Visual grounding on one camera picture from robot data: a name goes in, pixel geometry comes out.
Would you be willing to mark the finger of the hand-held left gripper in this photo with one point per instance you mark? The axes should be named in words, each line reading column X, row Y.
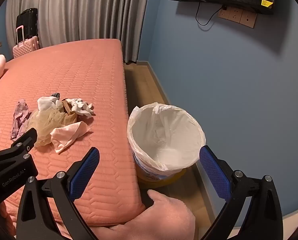
column 23, row 141

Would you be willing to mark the pink fluffy blanket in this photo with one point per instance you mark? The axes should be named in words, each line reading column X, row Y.
column 6, row 217

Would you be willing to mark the grey curtain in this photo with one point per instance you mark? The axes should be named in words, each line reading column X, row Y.
column 88, row 10

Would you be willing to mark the waste bin with white liner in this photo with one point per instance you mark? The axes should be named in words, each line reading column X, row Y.
column 164, row 135

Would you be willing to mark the pink quilted bed mattress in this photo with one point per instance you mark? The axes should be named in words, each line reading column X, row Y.
column 76, row 67

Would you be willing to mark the tan wall socket panel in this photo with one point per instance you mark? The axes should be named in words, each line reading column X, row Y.
column 239, row 16

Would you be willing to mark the pink cloth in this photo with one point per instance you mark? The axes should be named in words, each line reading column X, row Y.
column 63, row 137

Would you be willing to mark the black suitcase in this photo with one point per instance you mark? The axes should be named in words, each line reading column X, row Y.
column 26, row 22

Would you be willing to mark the beige mesh net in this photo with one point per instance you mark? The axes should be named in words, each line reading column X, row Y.
column 46, row 125

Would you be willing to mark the white cloth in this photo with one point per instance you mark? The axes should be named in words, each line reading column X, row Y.
column 81, row 107

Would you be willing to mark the yellow sticker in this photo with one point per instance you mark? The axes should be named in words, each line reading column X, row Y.
column 266, row 3

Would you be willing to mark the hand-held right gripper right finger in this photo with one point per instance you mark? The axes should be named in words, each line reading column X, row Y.
column 214, row 172

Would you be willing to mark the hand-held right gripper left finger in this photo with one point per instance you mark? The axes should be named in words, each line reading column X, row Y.
column 85, row 172

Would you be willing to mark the pink suitcase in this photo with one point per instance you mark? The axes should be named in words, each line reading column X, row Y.
column 26, row 47

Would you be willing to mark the pink fleece clothing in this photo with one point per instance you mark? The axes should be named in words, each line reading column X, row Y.
column 164, row 220

